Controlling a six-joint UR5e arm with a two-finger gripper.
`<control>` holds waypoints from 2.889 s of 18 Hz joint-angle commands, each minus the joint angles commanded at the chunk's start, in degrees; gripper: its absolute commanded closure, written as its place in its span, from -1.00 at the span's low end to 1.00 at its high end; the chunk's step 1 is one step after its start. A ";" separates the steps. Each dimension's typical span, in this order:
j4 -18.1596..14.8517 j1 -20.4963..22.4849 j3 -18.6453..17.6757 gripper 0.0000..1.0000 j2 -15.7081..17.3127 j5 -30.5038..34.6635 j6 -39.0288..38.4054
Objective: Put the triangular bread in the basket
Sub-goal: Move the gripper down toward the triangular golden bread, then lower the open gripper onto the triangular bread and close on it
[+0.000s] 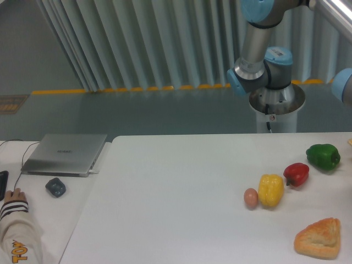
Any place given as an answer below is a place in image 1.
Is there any brown egg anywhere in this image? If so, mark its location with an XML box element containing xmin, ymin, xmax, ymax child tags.
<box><xmin>244</xmin><ymin>188</ymin><xmax>259</xmax><ymax>208</ymax></box>

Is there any red bell pepper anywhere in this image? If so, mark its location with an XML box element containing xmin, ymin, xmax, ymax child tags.
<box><xmin>283</xmin><ymin>163</ymin><xmax>310</xmax><ymax>187</ymax></box>

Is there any yellow bell pepper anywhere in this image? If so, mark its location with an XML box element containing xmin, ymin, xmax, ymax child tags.
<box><xmin>258</xmin><ymin>174</ymin><xmax>284</xmax><ymax>207</ymax></box>

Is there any silver closed laptop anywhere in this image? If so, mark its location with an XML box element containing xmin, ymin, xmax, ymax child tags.
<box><xmin>21</xmin><ymin>134</ymin><xmax>107</xmax><ymax>177</ymax></box>

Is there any dark grey small case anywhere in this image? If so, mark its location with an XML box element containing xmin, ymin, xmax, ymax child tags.
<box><xmin>45</xmin><ymin>178</ymin><xmax>67</xmax><ymax>198</ymax></box>

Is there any triangular golden bread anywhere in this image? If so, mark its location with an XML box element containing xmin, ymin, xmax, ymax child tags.
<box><xmin>294</xmin><ymin>218</ymin><xmax>341</xmax><ymax>260</ymax></box>

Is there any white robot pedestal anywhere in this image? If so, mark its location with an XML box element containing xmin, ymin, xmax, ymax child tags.
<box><xmin>249</xmin><ymin>84</ymin><xmax>305</xmax><ymax>133</ymax></box>

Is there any black keyboard edge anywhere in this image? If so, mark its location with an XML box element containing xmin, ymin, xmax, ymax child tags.
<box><xmin>0</xmin><ymin>170</ymin><xmax>9</xmax><ymax>201</ymax></box>

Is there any cream sleeved forearm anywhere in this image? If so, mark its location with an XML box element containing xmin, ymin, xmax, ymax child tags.
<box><xmin>1</xmin><ymin>200</ymin><xmax>43</xmax><ymax>263</ymax></box>

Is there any green bell pepper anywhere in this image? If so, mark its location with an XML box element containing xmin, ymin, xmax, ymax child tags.
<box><xmin>306</xmin><ymin>144</ymin><xmax>340</xmax><ymax>171</ymax></box>

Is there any person's hand on mouse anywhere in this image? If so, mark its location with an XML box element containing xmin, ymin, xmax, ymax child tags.
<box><xmin>4</xmin><ymin>188</ymin><xmax>27</xmax><ymax>203</ymax></box>

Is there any thin black mouse cable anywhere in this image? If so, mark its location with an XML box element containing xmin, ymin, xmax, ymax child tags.
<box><xmin>0</xmin><ymin>139</ymin><xmax>41</xmax><ymax>193</ymax></box>

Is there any black pedestal cable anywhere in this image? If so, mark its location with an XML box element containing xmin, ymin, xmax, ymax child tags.
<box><xmin>264</xmin><ymin>103</ymin><xmax>273</xmax><ymax>134</ymax></box>

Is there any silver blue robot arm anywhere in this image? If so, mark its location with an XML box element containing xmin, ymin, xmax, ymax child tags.
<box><xmin>227</xmin><ymin>1</ymin><xmax>351</xmax><ymax>108</ymax></box>

